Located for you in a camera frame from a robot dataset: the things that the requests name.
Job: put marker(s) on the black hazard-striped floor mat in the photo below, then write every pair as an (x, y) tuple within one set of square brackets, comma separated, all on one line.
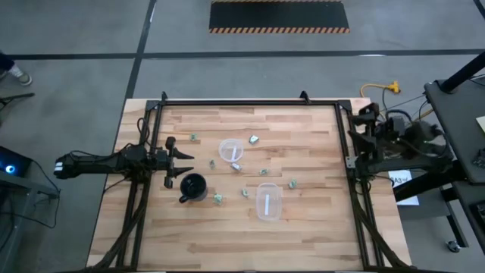
[(278, 15)]

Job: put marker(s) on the grey metal bracket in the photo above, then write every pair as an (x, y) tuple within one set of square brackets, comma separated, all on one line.
[(351, 162)]

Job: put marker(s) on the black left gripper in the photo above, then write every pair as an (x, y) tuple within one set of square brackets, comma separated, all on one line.
[(169, 178)]

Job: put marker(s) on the person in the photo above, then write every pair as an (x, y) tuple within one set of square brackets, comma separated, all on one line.
[(20, 76)]

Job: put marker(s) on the black pole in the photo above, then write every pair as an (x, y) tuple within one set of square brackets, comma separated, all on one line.
[(464, 72)]

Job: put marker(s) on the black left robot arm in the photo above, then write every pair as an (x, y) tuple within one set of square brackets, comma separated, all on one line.
[(98, 163)]

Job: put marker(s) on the black aluminium table frame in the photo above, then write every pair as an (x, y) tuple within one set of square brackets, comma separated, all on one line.
[(246, 102)]

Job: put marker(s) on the rectangular clear plastic container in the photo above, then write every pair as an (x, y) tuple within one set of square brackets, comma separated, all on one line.
[(274, 204)]

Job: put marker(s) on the green paper piece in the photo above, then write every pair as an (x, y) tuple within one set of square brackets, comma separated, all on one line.
[(236, 167), (193, 137), (264, 171), (212, 164), (253, 139), (245, 192), (293, 184), (218, 198)]

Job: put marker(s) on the computer tower with blue light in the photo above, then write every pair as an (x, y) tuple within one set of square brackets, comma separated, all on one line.
[(11, 163)]

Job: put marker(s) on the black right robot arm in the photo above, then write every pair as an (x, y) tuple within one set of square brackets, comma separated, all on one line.
[(417, 136)]

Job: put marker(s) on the black mug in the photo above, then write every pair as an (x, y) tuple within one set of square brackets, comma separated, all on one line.
[(193, 186)]

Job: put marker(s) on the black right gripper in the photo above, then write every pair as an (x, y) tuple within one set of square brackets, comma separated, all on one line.
[(382, 132)]

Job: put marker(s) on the grey desk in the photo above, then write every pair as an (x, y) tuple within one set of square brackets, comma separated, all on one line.
[(15, 212)]

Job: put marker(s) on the round clear plastic container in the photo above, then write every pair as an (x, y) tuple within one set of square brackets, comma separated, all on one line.
[(227, 155)]

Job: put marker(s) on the caster wheel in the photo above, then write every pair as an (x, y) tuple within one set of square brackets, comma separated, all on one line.
[(453, 246)]

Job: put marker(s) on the white paper label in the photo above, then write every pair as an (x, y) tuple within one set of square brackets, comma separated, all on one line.
[(403, 182)]

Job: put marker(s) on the black side cart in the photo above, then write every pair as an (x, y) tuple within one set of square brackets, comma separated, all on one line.
[(454, 125)]

